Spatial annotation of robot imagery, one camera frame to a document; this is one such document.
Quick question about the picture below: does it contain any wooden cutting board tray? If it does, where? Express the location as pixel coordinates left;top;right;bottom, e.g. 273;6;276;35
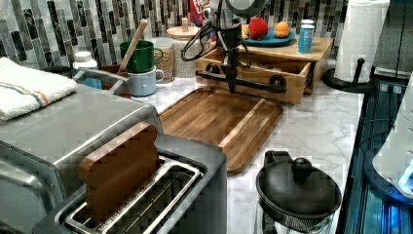
160;88;283;175

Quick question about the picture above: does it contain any red cereal box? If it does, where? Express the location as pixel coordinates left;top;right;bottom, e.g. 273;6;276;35
188;0;216;44

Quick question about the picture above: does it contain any glass jar with wooden lid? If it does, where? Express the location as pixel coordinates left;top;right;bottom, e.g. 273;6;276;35
167;18;201;78

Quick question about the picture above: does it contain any silver toaster oven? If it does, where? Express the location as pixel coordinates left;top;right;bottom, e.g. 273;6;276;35
0;85;163;234

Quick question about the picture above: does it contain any black cable loop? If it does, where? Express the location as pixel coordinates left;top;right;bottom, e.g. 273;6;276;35
180;21;219;62

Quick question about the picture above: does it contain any black paper towel holder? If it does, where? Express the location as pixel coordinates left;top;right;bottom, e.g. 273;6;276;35
321;58;375;94

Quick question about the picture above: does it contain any red apple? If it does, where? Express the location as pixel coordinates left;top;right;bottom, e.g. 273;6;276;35
248;17;268;40

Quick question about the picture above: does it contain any wooden toy toast slice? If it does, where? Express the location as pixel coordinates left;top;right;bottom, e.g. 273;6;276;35
78;122;161;224

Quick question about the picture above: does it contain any orange fruit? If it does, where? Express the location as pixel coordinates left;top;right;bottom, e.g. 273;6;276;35
274;21;290;38

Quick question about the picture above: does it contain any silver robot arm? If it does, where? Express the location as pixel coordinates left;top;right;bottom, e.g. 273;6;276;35
210;0;268;93

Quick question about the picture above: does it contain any white folded towel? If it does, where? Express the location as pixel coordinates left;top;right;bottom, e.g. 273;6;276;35
0;58;77;121

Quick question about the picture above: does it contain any yellow fruit on plate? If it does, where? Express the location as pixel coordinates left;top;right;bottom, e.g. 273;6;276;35
242;24;249;39

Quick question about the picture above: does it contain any glass jar with grains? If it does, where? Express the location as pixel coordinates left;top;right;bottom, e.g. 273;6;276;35
152;37;174;84

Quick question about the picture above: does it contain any light blue mug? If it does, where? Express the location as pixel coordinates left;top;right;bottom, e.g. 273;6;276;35
128;67;165;97

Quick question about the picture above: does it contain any blue can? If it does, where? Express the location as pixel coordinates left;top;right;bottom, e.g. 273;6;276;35
298;19;315;54

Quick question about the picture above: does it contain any black kettle lid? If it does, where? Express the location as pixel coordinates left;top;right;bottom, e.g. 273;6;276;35
255;150;342;234

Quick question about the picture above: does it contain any paper towel roll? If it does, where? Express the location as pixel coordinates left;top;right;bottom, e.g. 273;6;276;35
334;0;390;83

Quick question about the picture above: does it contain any wooden spoon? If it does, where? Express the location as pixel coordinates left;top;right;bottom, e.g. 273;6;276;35
118;19;148;73

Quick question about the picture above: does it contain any wooden drawer cabinet box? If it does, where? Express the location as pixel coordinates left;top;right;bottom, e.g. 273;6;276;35
248;37;333;94

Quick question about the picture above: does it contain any wooden drawer with black handle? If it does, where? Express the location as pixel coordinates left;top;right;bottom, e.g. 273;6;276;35
196;49;314;103

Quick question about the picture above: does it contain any green mug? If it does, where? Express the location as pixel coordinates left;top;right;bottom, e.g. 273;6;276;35
126;40;164;73

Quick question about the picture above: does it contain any white pill bottle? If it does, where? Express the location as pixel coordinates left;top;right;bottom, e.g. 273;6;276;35
72;51;98;75

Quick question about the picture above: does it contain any blue plate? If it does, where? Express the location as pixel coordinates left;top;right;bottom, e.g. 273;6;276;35
244;27;295;48

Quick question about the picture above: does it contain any silver slot toaster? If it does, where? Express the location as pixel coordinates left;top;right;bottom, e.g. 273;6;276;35
32;135;227;234

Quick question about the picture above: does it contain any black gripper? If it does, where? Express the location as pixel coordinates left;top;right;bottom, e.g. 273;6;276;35
217;25;251;94

